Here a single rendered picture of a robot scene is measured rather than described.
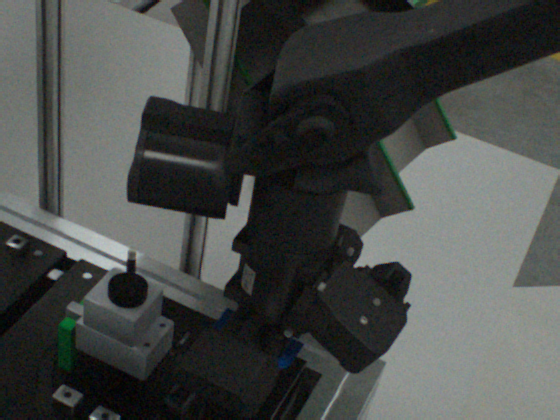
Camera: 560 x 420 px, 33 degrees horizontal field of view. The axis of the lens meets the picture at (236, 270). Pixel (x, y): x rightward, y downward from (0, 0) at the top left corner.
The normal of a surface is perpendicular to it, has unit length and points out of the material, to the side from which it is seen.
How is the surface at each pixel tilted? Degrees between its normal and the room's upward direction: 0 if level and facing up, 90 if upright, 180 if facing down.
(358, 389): 0
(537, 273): 0
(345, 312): 23
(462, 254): 0
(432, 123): 90
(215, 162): 43
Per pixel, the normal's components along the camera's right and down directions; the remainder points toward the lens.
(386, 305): 0.44, -0.48
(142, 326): 0.89, 0.39
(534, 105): 0.14, -0.73
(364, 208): 0.66, -0.18
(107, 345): -0.44, 0.57
